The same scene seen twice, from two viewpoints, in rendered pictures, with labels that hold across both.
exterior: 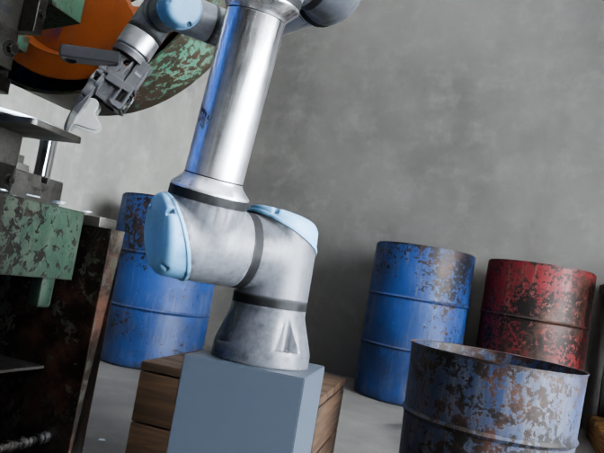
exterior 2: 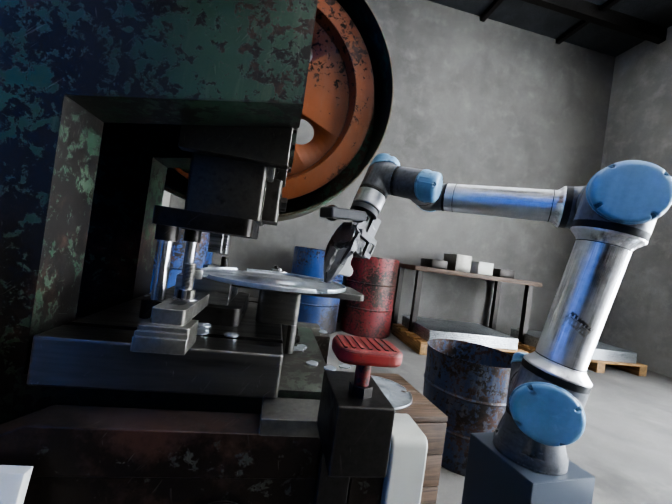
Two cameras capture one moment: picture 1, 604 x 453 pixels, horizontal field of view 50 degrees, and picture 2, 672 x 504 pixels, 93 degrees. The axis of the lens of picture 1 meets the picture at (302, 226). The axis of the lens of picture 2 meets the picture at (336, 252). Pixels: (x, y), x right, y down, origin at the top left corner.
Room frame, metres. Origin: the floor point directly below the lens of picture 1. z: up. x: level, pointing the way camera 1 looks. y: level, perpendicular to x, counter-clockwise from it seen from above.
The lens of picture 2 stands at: (0.60, 0.85, 0.85)
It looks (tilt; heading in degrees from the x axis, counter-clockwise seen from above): 0 degrees down; 331
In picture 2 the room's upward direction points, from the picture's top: 8 degrees clockwise
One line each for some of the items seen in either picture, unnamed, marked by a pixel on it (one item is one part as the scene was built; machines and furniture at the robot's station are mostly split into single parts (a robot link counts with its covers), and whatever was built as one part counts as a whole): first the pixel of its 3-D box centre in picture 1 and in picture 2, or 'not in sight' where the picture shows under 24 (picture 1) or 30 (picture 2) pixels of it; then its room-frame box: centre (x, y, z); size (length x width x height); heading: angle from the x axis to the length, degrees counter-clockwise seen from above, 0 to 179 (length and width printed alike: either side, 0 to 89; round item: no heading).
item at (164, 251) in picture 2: not in sight; (163, 258); (1.21, 0.83, 0.81); 0.02 x 0.02 x 0.14
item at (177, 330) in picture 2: not in sight; (183, 299); (1.11, 0.80, 0.76); 0.17 x 0.06 x 0.10; 161
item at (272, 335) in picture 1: (264, 328); (531, 432); (1.01, 0.03, 0.50); 0.15 x 0.15 x 0.10
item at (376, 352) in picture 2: not in sight; (362, 377); (0.88, 0.64, 0.72); 0.07 x 0.06 x 0.08; 71
